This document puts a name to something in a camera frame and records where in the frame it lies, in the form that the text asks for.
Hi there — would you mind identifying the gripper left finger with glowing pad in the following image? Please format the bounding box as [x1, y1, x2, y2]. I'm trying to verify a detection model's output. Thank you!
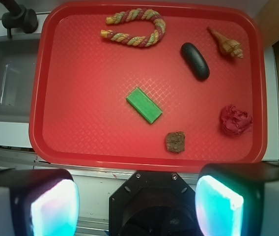
[0, 169, 80, 236]

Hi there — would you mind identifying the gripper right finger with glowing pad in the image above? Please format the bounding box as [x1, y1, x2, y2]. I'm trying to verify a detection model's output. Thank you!
[195, 162, 279, 236]

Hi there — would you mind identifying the crumpled red paper ball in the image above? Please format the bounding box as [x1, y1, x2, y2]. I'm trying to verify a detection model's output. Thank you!
[220, 104, 253, 136]

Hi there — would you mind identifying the brown square cork piece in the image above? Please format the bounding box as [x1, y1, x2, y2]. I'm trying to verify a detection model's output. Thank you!
[166, 131, 185, 153]

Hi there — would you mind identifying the grey sink basin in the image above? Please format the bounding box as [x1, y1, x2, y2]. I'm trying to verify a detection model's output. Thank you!
[0, 34, 40, 123]

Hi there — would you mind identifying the green rectangular block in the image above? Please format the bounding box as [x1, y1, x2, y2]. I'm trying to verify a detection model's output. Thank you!
[126, 87, 163, 124]

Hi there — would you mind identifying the black oval stone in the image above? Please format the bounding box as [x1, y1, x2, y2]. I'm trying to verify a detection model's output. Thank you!
[181, 42, 210, 81]

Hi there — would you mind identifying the red plastic tray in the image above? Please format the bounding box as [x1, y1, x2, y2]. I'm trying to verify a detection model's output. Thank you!
[29, 0, 267, 173]

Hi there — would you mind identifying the brown spiral seashell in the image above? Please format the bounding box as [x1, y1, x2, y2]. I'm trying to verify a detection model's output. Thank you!
[207, 27, 244, 59]

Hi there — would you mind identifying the black faucet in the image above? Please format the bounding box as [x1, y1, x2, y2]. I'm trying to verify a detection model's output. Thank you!
[0, 0, 38, 39]

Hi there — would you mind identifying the red yellow rope toy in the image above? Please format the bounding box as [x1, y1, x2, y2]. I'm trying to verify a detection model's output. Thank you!
[100, 8, 167, 48]

